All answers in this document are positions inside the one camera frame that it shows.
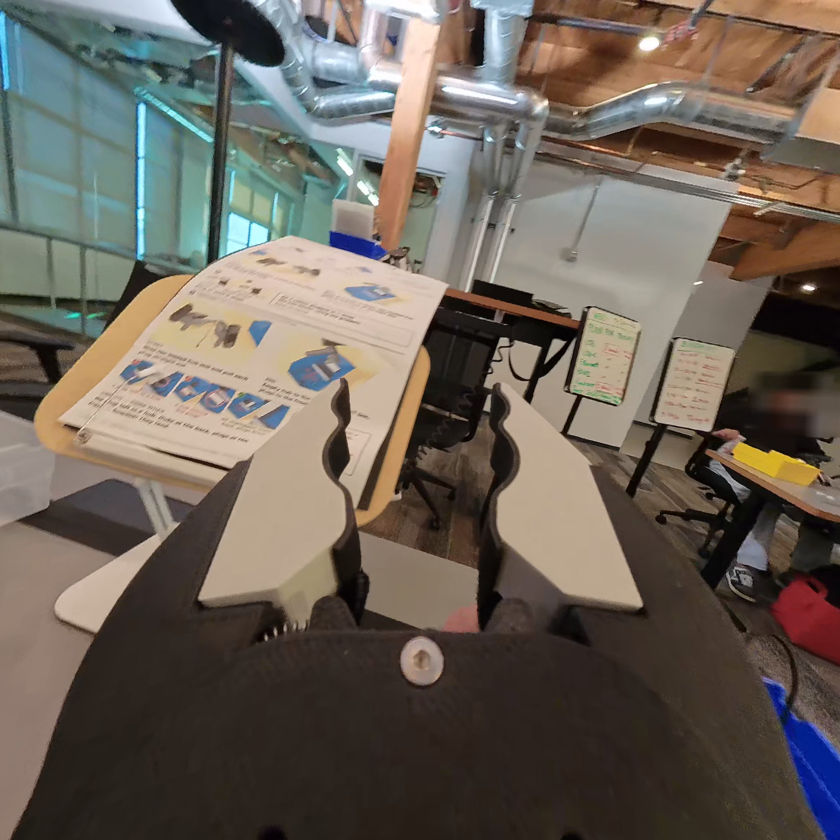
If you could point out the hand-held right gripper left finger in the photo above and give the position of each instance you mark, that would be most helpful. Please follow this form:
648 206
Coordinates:
282 525

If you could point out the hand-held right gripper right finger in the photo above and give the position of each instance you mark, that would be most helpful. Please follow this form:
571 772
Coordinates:
565 538

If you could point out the clear plastic bin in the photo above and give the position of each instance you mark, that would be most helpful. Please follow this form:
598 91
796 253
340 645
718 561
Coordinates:
24 466

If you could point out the white easel board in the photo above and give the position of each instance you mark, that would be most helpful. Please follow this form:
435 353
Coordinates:
693 385
604 355

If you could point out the printed instruction sheet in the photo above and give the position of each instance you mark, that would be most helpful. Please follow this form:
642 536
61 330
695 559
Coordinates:
236 341

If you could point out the yellow plastic bin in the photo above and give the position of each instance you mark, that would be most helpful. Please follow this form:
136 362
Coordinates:
775 463

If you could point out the wooden work table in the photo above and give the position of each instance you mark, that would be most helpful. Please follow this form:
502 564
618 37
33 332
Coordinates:
788 496

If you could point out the instruction sheet on stand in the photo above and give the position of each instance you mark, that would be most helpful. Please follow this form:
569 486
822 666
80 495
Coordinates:
66 394

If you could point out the red plastic bin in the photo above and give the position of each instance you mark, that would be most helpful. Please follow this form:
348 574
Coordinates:
807 617

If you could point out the glass railing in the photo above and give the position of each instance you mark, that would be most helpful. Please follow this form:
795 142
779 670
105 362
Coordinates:
79 282

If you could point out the blue plastic bin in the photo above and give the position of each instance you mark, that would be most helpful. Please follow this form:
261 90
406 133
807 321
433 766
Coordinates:
811 775

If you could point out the black pole stand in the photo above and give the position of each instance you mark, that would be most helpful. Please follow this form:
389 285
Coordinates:
221 131

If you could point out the wooden column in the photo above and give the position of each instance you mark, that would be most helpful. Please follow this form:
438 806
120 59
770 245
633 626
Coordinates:
407 118

